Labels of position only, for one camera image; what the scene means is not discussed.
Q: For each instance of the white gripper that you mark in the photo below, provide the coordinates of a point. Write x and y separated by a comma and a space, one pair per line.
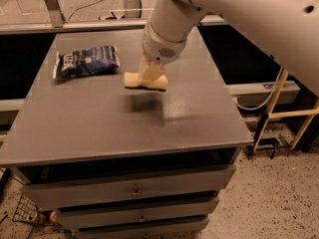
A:
159, 48

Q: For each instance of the yellow sponge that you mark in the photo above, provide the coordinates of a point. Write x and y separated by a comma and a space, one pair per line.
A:
132, 81

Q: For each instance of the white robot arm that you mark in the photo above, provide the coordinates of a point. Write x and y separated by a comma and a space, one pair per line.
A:
287, 30

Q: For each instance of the blue chip bag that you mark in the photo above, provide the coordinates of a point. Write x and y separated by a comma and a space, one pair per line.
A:
85, 63

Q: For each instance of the grey metal railing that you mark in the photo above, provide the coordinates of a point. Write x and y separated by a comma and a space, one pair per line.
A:
71, 27

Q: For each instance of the grey drawer cabinet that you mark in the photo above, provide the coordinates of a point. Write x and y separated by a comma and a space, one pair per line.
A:
94, 127

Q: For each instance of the top grey drawer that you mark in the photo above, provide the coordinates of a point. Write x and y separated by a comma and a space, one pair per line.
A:
129, 186

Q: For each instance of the grey drawer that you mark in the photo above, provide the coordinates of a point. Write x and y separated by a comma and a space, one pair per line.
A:
147, 230
137, 213
129, 186

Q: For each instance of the middle grey drawer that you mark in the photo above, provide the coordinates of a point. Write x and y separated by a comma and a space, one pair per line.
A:
137, 213

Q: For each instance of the bottom grey drawer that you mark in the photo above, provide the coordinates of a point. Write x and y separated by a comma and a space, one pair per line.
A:
147, 230

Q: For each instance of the yellow metal frame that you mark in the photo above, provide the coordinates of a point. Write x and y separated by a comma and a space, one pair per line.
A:
269, 115

